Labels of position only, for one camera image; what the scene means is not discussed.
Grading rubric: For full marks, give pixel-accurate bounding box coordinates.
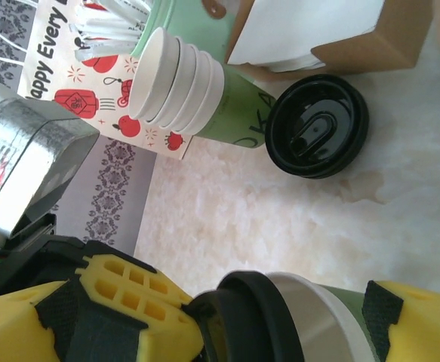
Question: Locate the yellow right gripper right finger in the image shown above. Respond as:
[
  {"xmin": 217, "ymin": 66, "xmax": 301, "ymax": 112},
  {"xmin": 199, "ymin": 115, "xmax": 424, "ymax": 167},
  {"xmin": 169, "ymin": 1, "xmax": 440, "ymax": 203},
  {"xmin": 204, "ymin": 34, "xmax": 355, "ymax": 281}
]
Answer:
[{"xmin": 361, "ymin": 280, "xmax": 440, "ymax": 362}]

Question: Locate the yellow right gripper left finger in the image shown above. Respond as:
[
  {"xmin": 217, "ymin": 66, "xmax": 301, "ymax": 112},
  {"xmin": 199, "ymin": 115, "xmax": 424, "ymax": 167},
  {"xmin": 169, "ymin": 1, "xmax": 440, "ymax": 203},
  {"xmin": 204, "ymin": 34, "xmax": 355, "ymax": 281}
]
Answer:
[{"xmin": 0, "ymin": 281, "xmax": 80, "ymax": 362}]

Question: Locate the black plastic cup lid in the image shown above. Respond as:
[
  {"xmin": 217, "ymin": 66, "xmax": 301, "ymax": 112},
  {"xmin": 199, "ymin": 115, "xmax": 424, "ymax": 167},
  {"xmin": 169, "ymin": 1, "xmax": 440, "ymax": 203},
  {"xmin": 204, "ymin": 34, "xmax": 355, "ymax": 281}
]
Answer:
[
  {"xmin": 264, "ymin": 74, "xmax": 370, "ymax": 179},
  {"xmin": 192, "ymin": 270, "xmax": 306, "ymax": 362}
]

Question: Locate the white red printed paper bag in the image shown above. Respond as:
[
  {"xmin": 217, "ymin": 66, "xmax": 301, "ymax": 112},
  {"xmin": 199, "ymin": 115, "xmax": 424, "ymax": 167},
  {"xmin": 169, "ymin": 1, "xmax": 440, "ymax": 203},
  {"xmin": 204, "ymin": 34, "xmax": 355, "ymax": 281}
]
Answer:
[{"xmin": 0, "ymin": 0, "xmax": 195, "ymax": 161}]

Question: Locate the bundle of wrapped straws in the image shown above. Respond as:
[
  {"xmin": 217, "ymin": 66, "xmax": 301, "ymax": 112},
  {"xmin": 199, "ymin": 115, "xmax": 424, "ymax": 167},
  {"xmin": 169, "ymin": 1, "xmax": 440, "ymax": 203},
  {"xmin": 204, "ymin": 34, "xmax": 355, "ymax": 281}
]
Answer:
[{"xmin": 68, "ymin": 0, "xmax": 156, "ymax": 61}]

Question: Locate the mint green round container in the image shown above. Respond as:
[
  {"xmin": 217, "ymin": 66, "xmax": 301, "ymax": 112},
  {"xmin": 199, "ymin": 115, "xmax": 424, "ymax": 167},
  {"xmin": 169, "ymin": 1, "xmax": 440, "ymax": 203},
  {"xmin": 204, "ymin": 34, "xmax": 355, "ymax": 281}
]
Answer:
[{"xmin": 131, "ymin": 0, "xmax": 238, "ymax": 67}]

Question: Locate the kraft cardboard napkin box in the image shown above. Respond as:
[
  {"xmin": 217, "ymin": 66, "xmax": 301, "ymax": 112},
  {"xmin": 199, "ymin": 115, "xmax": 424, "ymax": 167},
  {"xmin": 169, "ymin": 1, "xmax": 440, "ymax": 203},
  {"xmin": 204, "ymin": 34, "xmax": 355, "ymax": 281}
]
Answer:
[{"xmin": 200, "ymin": 0, "xmax": 432, "ymax": 82}]

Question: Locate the brown cardboard box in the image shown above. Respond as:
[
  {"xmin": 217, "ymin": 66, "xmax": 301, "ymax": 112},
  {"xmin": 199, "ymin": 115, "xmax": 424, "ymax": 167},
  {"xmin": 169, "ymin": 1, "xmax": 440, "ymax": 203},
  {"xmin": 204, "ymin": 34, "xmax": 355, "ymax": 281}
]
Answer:
[{"xmin": 227, "ymin": 0, "xmax": 386, "ymax": 73}]

